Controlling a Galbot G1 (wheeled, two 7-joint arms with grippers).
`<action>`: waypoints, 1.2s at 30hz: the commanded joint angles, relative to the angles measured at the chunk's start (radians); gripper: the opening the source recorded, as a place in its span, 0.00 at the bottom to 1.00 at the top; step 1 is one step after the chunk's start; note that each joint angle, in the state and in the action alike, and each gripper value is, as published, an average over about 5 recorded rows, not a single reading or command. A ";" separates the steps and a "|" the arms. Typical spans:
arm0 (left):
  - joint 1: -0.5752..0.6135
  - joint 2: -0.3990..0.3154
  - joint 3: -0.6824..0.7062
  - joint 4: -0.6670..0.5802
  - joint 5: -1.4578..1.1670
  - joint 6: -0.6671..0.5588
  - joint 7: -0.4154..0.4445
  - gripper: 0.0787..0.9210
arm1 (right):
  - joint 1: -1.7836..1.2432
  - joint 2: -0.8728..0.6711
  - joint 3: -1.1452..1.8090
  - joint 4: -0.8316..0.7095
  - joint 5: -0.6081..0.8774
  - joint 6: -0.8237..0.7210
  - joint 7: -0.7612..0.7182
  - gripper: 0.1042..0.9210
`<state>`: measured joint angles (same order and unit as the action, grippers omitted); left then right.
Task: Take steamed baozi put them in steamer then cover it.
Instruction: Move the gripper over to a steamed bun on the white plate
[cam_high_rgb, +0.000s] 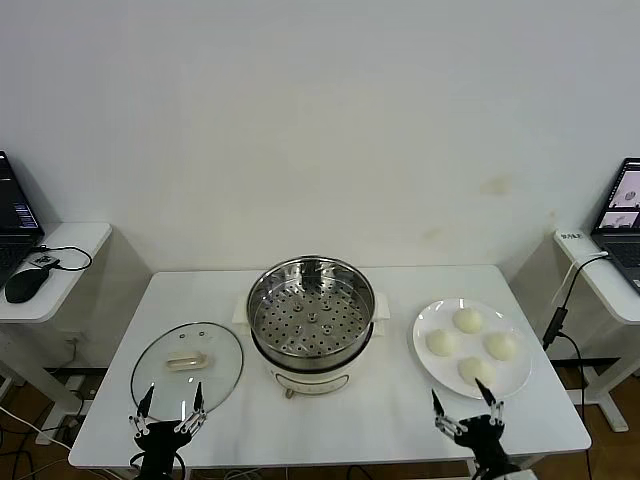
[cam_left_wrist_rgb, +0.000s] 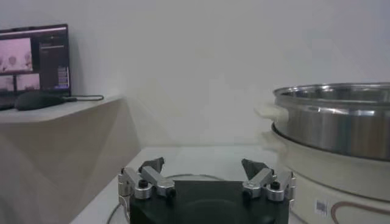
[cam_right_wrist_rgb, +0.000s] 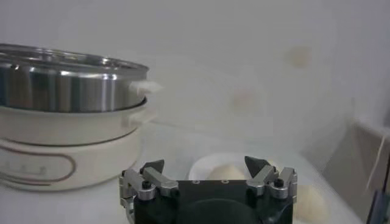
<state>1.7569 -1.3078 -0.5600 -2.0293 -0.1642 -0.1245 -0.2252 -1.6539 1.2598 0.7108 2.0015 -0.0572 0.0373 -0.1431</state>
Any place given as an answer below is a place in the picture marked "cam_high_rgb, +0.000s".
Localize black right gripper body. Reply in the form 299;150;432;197
456;414;516;480

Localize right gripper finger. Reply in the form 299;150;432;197
474;378;507;427
431;389;464;441

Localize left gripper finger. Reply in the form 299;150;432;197
174;381;208;435
128;383;155;439

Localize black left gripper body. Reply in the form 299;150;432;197
132;421;195;480

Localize white steamed baozi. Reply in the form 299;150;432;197
425;329;459;358
483;331;520;361
457;356;497;389
452;307;485;335

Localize glass pot lid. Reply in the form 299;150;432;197
130;321;245;422

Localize steel steamer pot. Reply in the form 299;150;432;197
232;289;392;400

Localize perforated steel steamer basket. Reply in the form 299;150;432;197
246;255;377;365

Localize white round plate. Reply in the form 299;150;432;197
412;298;533;400

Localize white power strip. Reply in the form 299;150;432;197
34;424;81;447

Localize white side table with label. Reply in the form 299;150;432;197
552;228;640;434

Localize black computer mouse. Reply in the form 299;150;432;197
4;267;53;304

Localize white side table with mouse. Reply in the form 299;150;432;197
0;221;114;416

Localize grey laptop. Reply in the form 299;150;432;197
589;157;640;294

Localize black laptop beside mouse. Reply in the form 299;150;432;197
0;150;46;289

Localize black cable with adapter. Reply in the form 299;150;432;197
542;253;611;416

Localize white cable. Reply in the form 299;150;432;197
552;251;611;306

